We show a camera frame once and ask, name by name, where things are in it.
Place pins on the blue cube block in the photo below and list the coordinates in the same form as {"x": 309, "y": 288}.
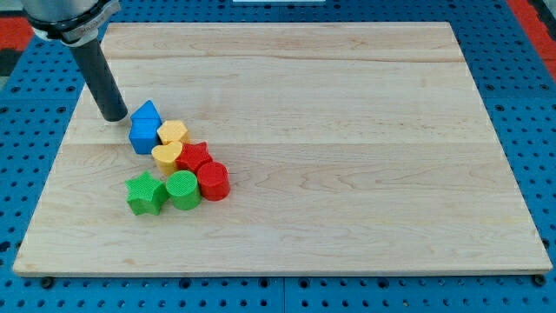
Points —
{"x": 143, "y": 135}

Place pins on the blue triangular block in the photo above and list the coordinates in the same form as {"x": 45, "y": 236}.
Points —
{"x": 147, "y": 111}

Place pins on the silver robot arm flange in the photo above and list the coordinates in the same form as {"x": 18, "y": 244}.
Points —
{"x": 73, "y": 22}

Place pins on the light wooden board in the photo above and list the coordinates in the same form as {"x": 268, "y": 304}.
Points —
{"x": 353, "y": 149}

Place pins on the red cylinder block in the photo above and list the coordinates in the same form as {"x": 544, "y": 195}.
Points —
{"x": 214, "y": 181}

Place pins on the red star block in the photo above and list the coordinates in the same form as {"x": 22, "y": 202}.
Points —
{"x": 193, "y": 156}

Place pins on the green cylinder block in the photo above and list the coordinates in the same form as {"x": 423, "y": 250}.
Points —
{"x": 183, "y": 189}

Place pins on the yellow hexagon block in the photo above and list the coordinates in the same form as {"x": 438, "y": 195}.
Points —
{"x": 173, "y": 131}

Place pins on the yellow heart block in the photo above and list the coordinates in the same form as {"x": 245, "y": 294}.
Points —
{"x": 165, "y": 157}

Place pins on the green star block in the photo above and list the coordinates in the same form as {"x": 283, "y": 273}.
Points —
{"x": 146, "y": 194}

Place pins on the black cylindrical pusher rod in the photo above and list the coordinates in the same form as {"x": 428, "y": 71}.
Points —
{"x": 102, "y": 85}

